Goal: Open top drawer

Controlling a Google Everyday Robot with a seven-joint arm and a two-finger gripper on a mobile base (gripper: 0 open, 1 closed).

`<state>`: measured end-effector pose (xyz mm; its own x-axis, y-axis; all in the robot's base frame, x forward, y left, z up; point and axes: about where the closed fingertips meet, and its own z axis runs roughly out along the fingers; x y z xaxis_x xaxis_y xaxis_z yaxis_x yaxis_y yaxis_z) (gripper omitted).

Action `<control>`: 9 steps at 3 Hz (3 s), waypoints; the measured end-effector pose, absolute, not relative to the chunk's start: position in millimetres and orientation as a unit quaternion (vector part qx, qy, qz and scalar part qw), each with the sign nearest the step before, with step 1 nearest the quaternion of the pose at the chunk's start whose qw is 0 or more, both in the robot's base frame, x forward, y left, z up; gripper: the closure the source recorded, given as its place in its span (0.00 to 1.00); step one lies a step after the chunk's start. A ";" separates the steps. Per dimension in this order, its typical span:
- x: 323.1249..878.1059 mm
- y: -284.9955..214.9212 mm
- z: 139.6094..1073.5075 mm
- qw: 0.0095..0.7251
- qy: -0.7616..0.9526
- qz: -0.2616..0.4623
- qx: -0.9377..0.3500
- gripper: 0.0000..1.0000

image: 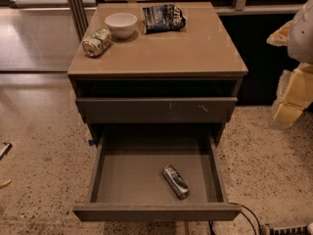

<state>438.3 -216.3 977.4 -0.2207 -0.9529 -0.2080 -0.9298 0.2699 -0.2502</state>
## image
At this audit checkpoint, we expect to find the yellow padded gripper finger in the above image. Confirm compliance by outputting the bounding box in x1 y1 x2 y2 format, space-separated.
272 65 313 125

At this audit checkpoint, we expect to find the grey top drawer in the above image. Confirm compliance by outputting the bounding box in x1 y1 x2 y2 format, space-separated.
76 97 237 123

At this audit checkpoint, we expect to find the grey drawer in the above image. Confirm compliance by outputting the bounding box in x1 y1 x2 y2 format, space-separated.
73 134 242 221
76 97 237 123

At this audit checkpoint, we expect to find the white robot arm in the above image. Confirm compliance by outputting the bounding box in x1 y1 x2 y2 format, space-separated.
266 0 313 127

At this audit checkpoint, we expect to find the silver can in drawer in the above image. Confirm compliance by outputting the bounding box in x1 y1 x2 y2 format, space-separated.
162 164 190 199

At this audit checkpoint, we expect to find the brown drawer cabinet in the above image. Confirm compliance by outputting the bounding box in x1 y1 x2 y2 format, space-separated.
68 2 248 139

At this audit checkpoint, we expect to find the grey bottom drawer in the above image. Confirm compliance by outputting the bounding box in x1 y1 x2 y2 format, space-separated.
73 134 242 221

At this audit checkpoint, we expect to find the grey power strip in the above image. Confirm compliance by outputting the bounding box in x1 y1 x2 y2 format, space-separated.
261 224 311 235

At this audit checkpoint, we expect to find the blue chip bag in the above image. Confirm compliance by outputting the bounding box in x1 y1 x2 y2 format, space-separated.
142 4 187 34

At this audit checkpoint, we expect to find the white ceramic bowl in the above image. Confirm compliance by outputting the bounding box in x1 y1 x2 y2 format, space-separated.
105 13 137 39

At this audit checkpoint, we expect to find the blue tape piece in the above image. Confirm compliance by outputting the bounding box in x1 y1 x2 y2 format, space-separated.
88 139 95 146

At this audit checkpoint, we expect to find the metal tool on floor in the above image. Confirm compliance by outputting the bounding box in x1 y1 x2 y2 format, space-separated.
0 142 13 160

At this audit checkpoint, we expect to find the yellow object on floor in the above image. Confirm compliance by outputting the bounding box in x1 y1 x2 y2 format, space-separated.
0 179 12 189

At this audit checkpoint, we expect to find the black floor cable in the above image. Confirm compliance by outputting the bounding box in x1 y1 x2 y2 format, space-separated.
208 202 263 235

